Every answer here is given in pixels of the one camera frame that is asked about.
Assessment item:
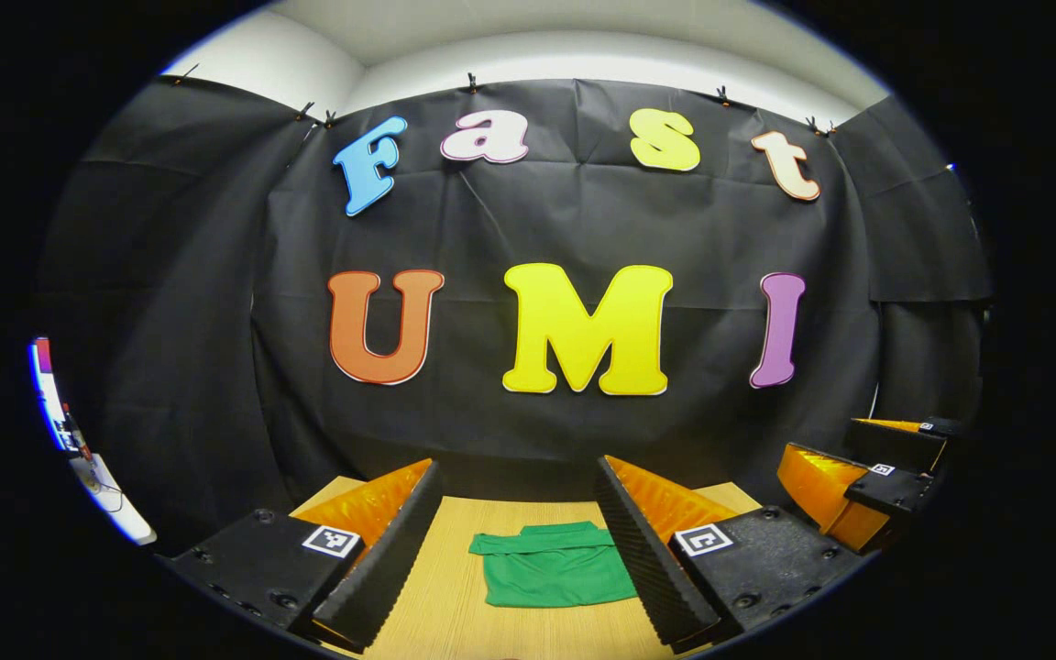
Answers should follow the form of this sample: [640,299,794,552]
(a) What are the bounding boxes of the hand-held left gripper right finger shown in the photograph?
[594,456,873,654]

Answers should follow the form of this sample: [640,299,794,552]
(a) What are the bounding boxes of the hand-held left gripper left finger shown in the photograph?
[161,458,445,654]

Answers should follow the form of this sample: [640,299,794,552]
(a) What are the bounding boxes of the green T-shirt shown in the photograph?
[468,521,641,609]

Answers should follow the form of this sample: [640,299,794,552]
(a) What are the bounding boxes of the white side table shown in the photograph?
[70,452,159,547]

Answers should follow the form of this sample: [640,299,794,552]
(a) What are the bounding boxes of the black backdrop cloth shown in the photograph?
[33,73,995,551]

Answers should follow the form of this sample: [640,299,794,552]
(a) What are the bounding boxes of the bright computer screen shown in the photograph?
[28,336,94,459]

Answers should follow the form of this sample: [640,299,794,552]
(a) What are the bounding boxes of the row of black cloth clips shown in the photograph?
[175,62,836,138]

